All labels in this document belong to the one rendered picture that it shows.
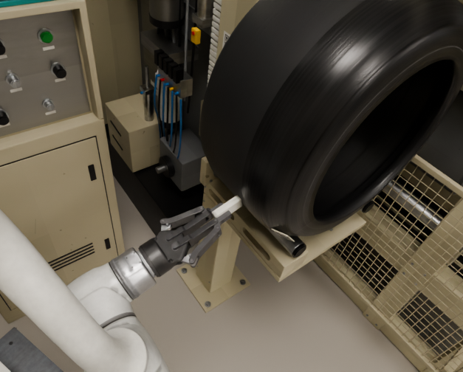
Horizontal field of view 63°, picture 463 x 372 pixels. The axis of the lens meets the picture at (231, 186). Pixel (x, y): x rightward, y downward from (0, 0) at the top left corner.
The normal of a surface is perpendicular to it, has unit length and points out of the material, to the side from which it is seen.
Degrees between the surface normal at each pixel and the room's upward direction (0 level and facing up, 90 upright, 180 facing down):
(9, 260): 59
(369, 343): 0
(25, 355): 0
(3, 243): 65
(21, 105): 90
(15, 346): 0
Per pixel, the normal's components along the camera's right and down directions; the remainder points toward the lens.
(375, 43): 0.18, 0.13
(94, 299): 0.07, -0.51
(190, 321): 0.11, -0.68
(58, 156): 0.59, 0.63
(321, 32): -0.39, -0.32
